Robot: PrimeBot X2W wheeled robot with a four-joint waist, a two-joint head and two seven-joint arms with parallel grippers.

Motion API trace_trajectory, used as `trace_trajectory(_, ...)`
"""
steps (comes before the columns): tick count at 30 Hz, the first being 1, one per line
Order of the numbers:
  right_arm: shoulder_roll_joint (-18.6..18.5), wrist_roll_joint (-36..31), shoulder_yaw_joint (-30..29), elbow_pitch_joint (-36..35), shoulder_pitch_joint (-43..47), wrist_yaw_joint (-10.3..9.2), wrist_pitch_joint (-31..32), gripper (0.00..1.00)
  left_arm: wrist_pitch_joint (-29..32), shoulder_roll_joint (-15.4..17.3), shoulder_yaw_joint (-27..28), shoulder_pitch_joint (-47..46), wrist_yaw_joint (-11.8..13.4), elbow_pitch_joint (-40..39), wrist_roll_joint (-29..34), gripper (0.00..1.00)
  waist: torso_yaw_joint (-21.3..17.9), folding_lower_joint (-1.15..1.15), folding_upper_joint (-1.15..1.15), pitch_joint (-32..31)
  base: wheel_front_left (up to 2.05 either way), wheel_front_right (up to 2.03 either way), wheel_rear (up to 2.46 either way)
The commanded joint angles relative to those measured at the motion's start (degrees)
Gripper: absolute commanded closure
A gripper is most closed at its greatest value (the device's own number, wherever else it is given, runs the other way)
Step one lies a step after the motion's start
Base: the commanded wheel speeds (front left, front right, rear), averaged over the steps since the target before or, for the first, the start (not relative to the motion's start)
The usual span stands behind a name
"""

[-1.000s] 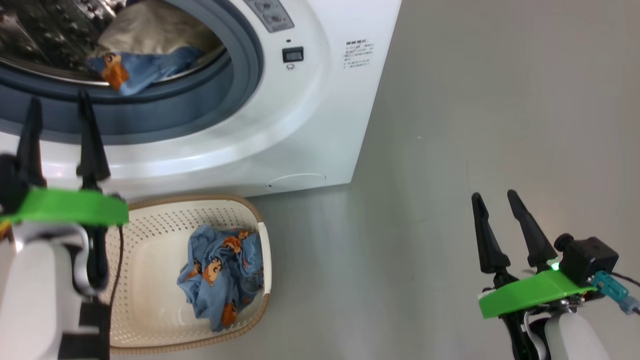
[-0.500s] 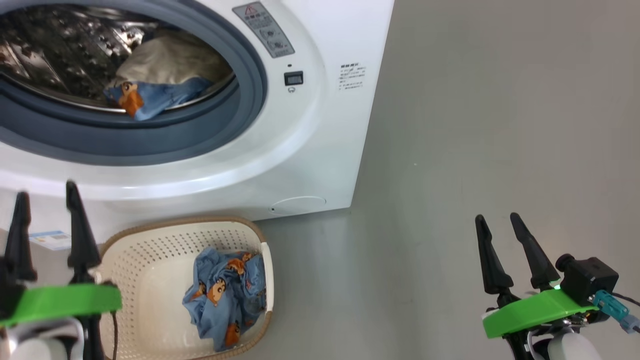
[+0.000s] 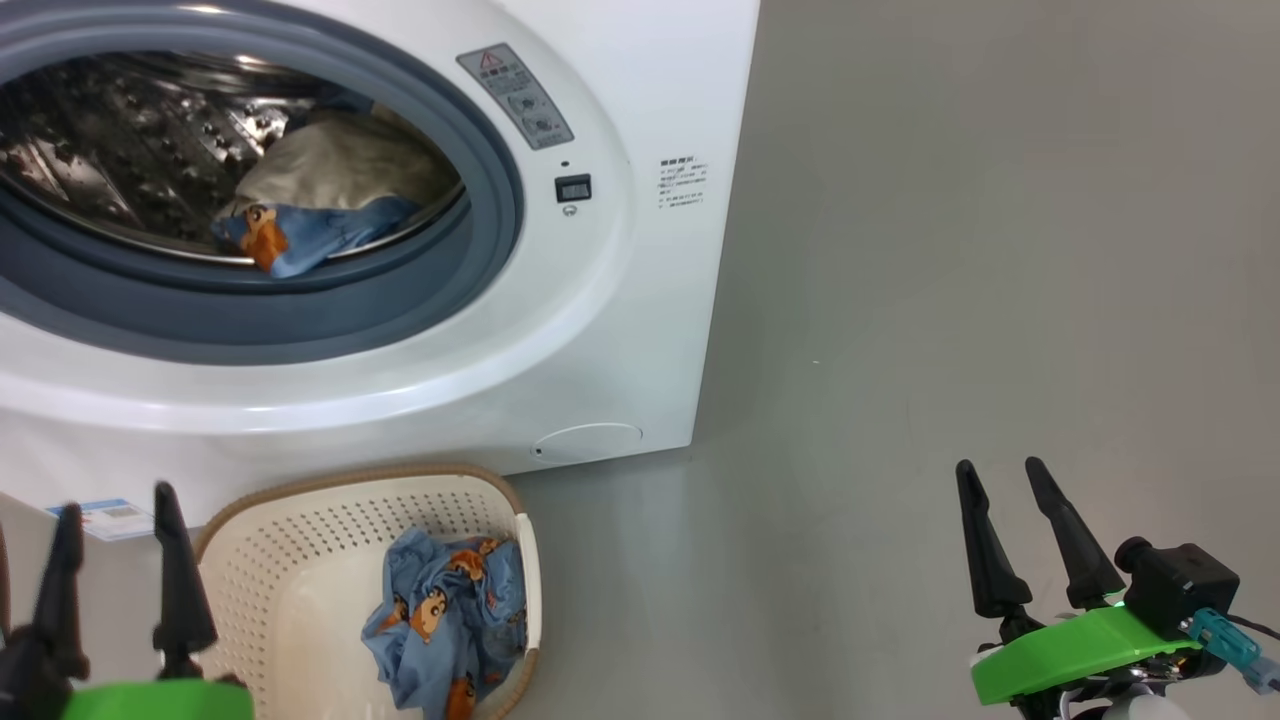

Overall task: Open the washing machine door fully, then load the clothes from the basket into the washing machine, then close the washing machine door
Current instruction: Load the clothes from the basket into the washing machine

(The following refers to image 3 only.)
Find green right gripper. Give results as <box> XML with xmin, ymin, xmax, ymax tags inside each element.
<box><xmin>955</xmin><ymin>457</ymin><xmax>1201</xmax><ymax>720</ymax></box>

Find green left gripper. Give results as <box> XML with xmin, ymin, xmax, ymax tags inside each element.
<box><xmin>30</xmin><ymin>482</ymin><xmax>256</xmax><ymax>720</ymax></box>

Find blue garment small cartoon prints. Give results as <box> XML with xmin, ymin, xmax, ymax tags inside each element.
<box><xmin>360</xmin><ymin>528</ymin><xmax>529</xmax><ymax>720</ymax></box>

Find beige cloth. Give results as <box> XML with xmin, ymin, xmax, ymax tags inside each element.
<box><xmin>210</xmin><ymin>95</ymin><xmax>463</xmax><ymax>279</ymax></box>

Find cream perforated laundry basket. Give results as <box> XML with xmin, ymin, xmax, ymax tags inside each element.
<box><xmin>193</xmin><ymin>463</ymin><xmax>543</xmax><ymax>720</ymax></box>

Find steel washing drum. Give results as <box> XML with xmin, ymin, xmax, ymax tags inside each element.
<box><xmin>0</xmin><ymin>50</ymin><xmax>466</xmax><ymax>267</ymax></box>

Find white washing machine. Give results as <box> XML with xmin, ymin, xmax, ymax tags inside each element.
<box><xmin>0</xmin><ymin>0</ymin><xmax>761</xmax><ymax>533</ymax></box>

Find grey rubber door gasket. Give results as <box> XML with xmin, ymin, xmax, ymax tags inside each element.
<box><xmin>0</xmin><ymin>0</ymin><xmax>527</xmax><ymax>367</ymax></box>

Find blue energy label sticker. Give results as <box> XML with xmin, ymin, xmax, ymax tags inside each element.
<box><xmin>45</xmin><ymin>497</ymin><xmax>159</xmax><ymax>542</ymax></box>

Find round filter cover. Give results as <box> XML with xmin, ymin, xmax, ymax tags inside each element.
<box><xmin>532</xmin><ymin>423</ymin><xmax>644</xmax><ymax>464</ymax></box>

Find grey warning sticker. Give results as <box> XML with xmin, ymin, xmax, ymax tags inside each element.
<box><xmin>457</xmin><ymin>43</ymin><xmax>575</xmax><ymax>151</ymax></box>

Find teal right camera connector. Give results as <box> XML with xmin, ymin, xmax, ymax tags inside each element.
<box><xmin>1185</xmin><ymin>608</ymin><xmax>1280</xmax><ymax>696</ymax></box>

